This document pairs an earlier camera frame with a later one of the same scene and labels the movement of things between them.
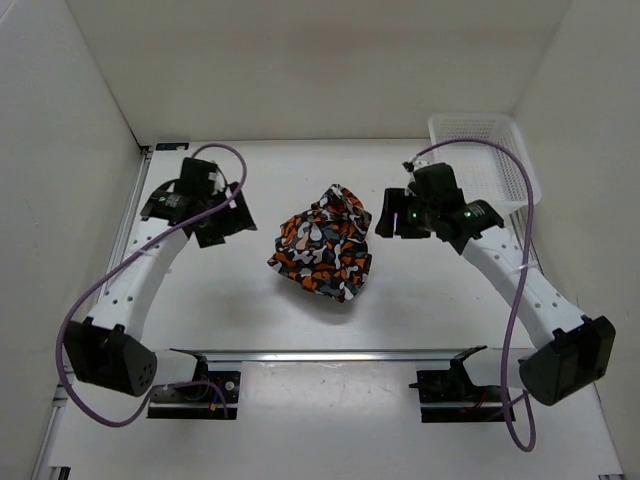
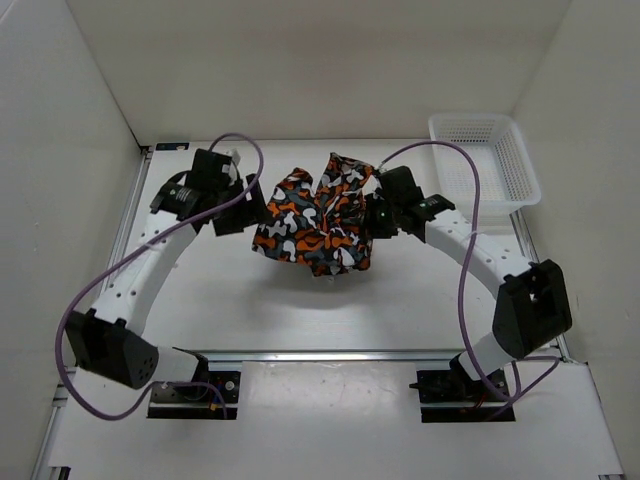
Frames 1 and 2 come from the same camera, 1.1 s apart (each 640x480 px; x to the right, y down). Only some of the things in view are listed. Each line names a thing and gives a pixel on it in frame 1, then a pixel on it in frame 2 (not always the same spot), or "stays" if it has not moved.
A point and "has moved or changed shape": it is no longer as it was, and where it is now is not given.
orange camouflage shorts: [324, 248] has moved or changed shape
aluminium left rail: [122, 233] stays
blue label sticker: [171, 146] stays
